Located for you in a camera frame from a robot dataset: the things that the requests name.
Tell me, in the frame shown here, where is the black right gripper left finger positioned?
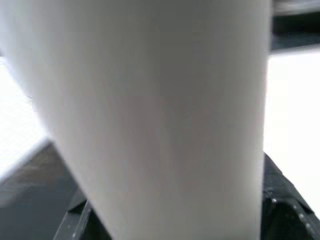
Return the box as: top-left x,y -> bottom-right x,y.
53,196 -> 111,240

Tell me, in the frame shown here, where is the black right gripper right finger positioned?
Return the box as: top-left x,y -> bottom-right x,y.
259,152 -> 320,240

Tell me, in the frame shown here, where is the white plastic table top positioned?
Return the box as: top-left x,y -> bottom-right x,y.
0,51 -> 320,210

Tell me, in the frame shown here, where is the white plastic table leg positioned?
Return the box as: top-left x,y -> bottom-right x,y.
0,0 -> 273,240

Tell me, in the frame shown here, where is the black table cloth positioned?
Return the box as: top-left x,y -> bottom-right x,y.
0,14 -> 320,240

